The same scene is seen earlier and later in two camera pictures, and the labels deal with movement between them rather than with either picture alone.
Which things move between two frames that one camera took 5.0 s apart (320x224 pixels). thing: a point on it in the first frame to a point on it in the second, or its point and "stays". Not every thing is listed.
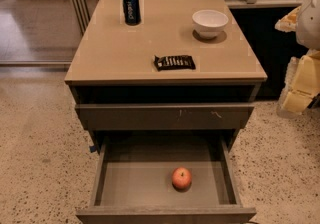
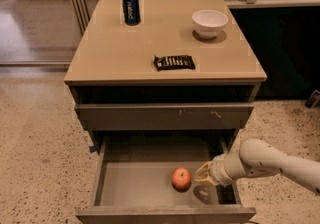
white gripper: [310, 21] to [217, 170]
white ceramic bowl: [209, 23] stays
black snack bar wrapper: [174, 62] stays
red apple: [181, 178] stays
